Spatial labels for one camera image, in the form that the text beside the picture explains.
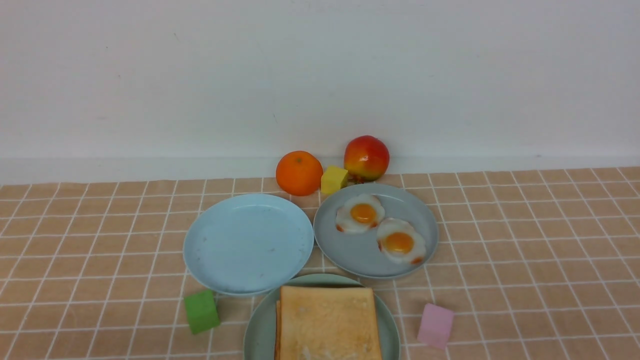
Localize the toast slice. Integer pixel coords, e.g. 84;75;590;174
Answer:
274;300;281;360
279;285;382;360

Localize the yellow cube block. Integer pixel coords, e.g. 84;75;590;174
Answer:
320;166;349;195

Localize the orange fruit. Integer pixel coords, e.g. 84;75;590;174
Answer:
275;150;323;197

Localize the red yellow apple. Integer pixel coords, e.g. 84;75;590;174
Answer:
343;135;390;183

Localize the fried egg back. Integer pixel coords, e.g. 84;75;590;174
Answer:
334;193;386;235

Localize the fried egg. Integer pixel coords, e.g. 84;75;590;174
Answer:
376;218;427;265
334;193;386;235

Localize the grey plate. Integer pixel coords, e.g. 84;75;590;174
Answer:
313;183;439;280

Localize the light blue plate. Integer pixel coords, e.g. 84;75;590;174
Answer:
183;193;314;297

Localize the fried egg front right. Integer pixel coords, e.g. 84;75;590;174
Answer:
376;218;427;265

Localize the mint green plate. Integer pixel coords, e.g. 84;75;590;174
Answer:
243;273;403;360

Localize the toast slice on green plate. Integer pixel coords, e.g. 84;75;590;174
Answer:
274;300;281;360

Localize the green cube block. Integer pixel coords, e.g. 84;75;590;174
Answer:
183;289;221;335

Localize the pink cube block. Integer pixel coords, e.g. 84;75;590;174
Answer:
417;303;455;351

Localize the beige checkered tablecloth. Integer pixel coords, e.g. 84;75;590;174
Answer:
0;167;640;360

